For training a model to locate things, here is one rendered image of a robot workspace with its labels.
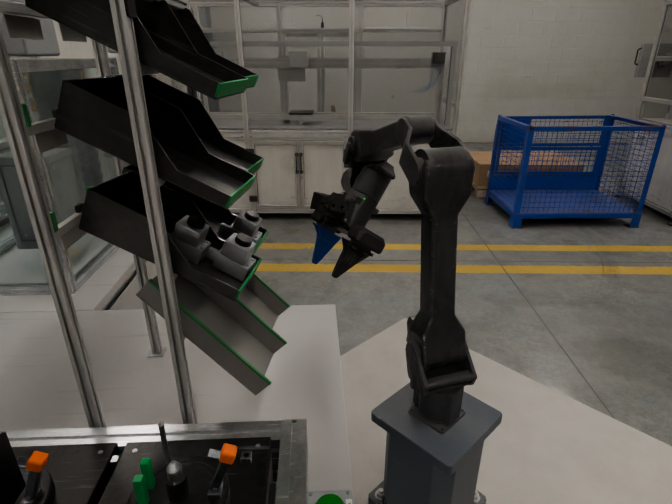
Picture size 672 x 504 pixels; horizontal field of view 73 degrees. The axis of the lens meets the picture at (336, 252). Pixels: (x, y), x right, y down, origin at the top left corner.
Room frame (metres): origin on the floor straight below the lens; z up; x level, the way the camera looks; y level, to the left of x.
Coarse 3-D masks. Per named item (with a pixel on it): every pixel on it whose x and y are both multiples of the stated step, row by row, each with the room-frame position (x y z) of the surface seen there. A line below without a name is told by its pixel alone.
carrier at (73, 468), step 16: (16, 448) 0.56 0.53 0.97; (32, 448) 0.56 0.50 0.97; (48, 448) 0.56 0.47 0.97; (64, 448) 0.56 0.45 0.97; (80, 448) 0.56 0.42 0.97; (96, 448) 0.56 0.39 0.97; (112, 448) 0.56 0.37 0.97; (48, 464) 0.53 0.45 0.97; (64, 464) 0.53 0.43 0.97; (80, 464) 0.53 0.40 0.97; (96, 464) 0.53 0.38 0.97; (48, 480) 0.48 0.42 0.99; (64, 480) 0.50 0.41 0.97; (80, 480) 0.50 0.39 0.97; (96, 480) 0.50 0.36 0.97; (48, 496) 0.46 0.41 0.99; (64, 496) 0.47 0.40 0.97; (80, 496) 0.47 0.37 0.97; (96, 496) 0.48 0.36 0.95
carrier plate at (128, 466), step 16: (128, 448) 0.56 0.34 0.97; (144, 448) 0.56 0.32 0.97; (160, 448) 0.56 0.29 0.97; (176, 448) 0.56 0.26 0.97; (192, 448) 0.56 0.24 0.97; (208, 448) 0.56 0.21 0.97; (240, 448) 0.56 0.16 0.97; (256, 448) 0.56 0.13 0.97; (128, 464) 0.53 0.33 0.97; (240, 464) 0.53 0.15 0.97; (256, 464) 0.53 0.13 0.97; (112, 480) 0.50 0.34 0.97; (128, 480) 0.50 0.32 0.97; (240, 480) 0.50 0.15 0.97; (256, 480) 0.50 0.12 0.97; (112, 496) 0.47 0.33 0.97; (128, 496) 0.47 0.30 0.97; (240, 496) 0.47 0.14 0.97; (256, 496) 0.47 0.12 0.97
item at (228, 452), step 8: (224, 448) 0.46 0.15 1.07; (232, 448) 0.46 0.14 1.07; (208, 456) 0.45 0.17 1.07; (216, 456) 0.46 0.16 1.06; (224, 456) 0.45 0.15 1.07; (232, 456) 0.45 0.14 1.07; (224, 464) 0.46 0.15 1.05; (216, 472) 0.46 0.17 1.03; (224, 472) 0.46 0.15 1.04; (216, 480) 0.45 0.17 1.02; (216, 488) 0.45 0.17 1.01
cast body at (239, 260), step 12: (228, 240) 0.73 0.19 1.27; (240, 240) 0.73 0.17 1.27; (252, 240) 0.75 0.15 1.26; (216, 252) 0.75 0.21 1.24; (228, 252) 0.72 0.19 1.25; (240, 252) 0.72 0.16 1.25; (252, 252) 0.75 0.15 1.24; (216, 264) 0.73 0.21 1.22; (228, 264) 0.72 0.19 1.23; (240, 264) 0.72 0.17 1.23; (252, 264) 0.74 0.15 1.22; (240, 276) 0.72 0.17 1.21
